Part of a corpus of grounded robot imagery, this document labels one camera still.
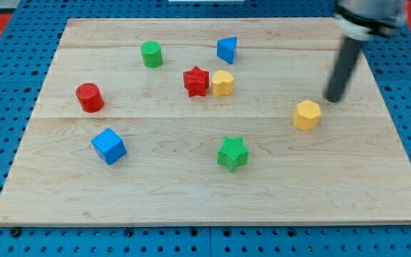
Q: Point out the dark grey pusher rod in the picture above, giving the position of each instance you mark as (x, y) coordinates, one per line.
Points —
(345, 63)

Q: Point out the yellow hexagon block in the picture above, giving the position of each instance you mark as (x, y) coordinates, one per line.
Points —
(306, 115)

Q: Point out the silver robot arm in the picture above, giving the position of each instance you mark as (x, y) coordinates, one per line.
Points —
(360, 20)

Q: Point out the yellow heart block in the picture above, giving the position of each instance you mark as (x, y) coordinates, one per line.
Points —
(222, 83)

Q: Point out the blue triangle block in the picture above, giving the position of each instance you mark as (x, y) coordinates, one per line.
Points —
(226, 49)

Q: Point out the green star block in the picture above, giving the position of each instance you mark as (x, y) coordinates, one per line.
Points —
(232, 153)

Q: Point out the red star block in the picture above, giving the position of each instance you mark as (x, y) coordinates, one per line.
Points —
(196, 81)

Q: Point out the green cylinder block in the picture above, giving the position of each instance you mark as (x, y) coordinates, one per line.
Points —
(152, 54)

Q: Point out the wooden board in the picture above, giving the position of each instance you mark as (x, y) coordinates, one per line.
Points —
(351, 169)

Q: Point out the blue cube block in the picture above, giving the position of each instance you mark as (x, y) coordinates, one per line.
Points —
(109, 146)

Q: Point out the red cylinder block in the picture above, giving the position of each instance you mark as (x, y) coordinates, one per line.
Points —
(89, 97)

